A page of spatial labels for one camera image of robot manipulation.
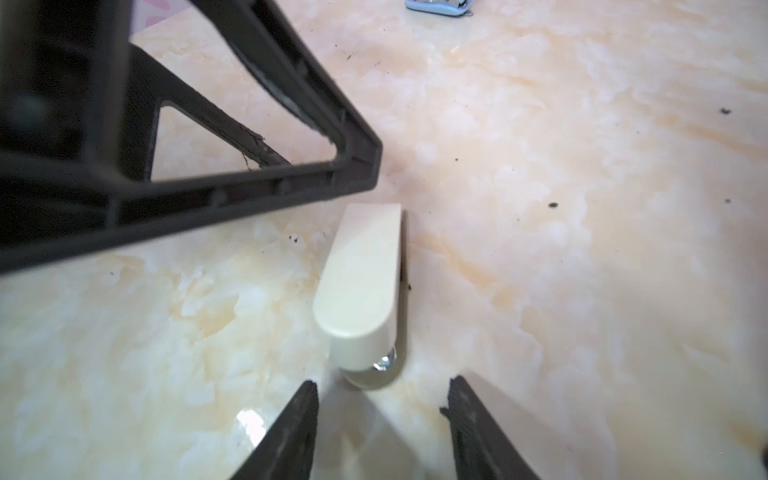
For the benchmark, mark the blue small stapler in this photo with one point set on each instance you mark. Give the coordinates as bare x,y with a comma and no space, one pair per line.
449,8

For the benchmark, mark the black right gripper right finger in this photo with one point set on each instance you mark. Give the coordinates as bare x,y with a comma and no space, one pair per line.
481,450

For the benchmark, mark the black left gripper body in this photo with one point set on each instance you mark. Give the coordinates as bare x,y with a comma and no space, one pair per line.
64,71

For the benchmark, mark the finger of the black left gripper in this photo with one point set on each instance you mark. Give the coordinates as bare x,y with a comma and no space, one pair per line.
155,96
55,214

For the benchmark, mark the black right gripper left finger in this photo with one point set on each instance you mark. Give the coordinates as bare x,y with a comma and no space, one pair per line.
287,449

